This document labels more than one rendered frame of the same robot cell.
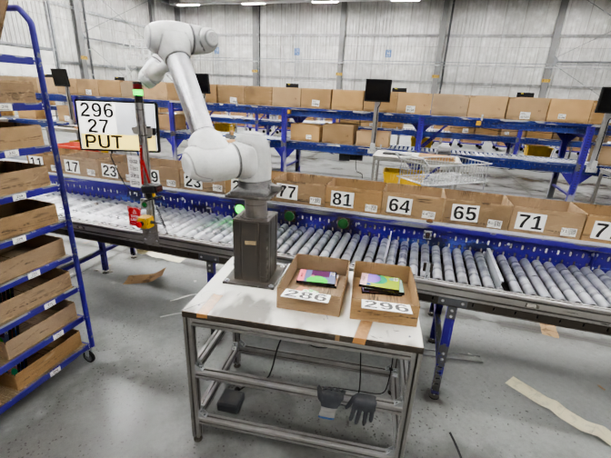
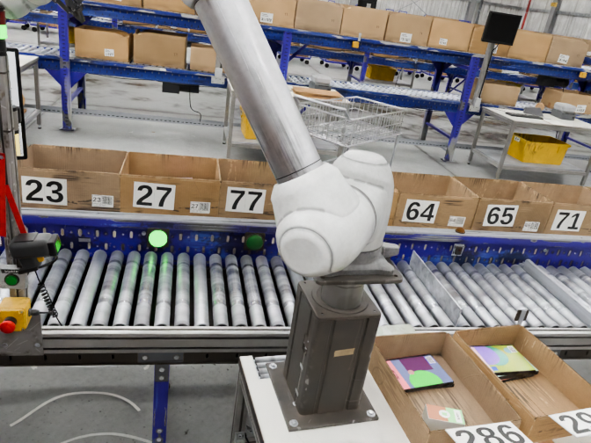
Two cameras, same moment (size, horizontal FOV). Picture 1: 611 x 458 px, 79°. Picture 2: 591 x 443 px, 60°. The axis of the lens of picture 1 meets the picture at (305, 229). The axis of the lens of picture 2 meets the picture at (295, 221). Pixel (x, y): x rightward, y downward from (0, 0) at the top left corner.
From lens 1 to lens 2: 1.24 m
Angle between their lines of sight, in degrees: 28
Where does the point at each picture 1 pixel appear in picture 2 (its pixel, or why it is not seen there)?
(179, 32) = not seen: outside the picture
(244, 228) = (338, 330)
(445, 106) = (314, 18)
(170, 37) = not seen: outside the picture
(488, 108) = (366, 25)
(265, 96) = not seen: outside the picture
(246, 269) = (328, 395)
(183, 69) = (252, 26)
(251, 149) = (384, 195)
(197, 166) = (339, 257)
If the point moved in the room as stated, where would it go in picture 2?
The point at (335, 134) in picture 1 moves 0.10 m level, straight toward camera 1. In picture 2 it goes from (155, 49) to (156, 51)
